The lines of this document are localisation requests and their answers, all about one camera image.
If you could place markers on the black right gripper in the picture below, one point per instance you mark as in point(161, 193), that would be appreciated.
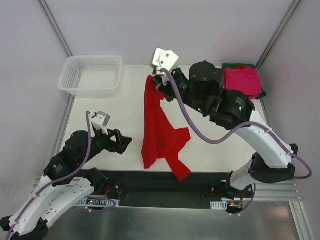
point(164, 85)

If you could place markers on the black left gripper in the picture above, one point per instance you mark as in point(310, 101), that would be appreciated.
point(112, 141)

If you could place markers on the red t shirt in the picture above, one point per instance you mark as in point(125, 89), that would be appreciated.
point(243, 67)
point(161, 140)

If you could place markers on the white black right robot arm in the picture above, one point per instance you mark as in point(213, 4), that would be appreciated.
point(203, 91)

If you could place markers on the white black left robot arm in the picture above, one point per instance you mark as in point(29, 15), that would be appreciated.
point(63, 184)

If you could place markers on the folded green t shirt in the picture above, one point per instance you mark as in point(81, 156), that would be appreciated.
point(234, 66)

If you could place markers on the folded red t shirt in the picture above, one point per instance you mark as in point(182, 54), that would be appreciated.
point(243, 67)

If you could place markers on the folded pink t shirt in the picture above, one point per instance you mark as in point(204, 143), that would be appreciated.
point(245, 80)

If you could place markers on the white perforated plastic basket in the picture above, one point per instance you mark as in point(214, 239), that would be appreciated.
point(91, 76)

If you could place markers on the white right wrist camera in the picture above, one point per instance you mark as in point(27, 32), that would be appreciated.
point(164, 59)

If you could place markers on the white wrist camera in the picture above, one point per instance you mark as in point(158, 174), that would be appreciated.
point(164, 59)
point(99, 121)

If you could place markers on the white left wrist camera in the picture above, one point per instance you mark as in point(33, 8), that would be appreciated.
point(99, 121)

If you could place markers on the aluminium side rail left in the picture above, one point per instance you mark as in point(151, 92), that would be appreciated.
point(62, 129)

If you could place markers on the aluminium side rail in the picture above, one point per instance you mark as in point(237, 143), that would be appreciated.
point(62, 129)
point(265, 112)

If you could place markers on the left white cable duct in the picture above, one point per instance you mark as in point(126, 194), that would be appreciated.
point(99, 203)

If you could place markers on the white cable duct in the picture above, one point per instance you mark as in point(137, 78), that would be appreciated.
point(99, 203)
point(219, 205)

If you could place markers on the aluminium side rail right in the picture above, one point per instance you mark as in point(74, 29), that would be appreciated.
point(265, 112)

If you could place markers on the right white cable duct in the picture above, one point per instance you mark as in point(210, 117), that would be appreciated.
point(219, 205)

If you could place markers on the aluminium frame post right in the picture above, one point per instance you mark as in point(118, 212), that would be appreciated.
point(293, 7)

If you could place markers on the aluminium frame post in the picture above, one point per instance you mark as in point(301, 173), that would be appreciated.
point(55, 27)
point(293, 7)

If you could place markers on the aluminium frame post left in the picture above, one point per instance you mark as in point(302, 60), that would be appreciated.
point(55, 27)

